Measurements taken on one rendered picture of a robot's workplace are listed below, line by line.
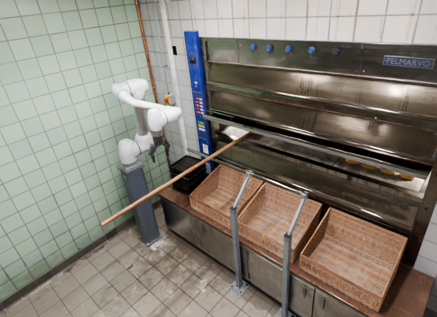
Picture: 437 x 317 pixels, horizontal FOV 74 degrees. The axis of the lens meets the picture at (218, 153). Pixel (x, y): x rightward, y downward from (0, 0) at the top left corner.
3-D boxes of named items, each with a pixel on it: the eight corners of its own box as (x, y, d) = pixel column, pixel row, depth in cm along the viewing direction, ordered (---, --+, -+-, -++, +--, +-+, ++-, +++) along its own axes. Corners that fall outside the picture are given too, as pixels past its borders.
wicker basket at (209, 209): (222, 184, 319) (220, 162, 306) (264, 203, 285) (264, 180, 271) (190, 207, 289) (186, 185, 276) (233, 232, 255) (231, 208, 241)
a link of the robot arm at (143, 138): (133, 151, 297) (151, 143, 310) (141, 158, 288) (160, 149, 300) (119, 78, 252) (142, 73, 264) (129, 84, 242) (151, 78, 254)
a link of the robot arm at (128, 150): (118, 160, 288) (112, 141, 277) (134, 153, 298) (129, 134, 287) (125, 166, 277) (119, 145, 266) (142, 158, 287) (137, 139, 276)
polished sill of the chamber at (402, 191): (218, 134, 300) (218, 131, 298) (423, 198, 189) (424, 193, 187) (214, 137, 296) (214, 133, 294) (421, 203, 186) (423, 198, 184)
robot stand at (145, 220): (138, 238, 339) (116, 165, 290) (153, 228, 351) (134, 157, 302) (147, 247, 326) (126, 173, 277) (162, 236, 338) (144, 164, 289)
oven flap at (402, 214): (217, 155, 306) (219, 137, 301) (412, 228, 196) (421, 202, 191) (214, 156, 303) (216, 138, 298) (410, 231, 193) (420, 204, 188)
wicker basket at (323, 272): (326, 230, 247) (329, 205, 233) (400, 264, 212) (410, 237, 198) (297, 268, 217) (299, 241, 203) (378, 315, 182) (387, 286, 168)
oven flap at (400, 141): (211, 109, 281) (215, 89, 276) (433, 163, 171) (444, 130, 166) (208, 109, 277) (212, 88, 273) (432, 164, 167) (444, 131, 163)
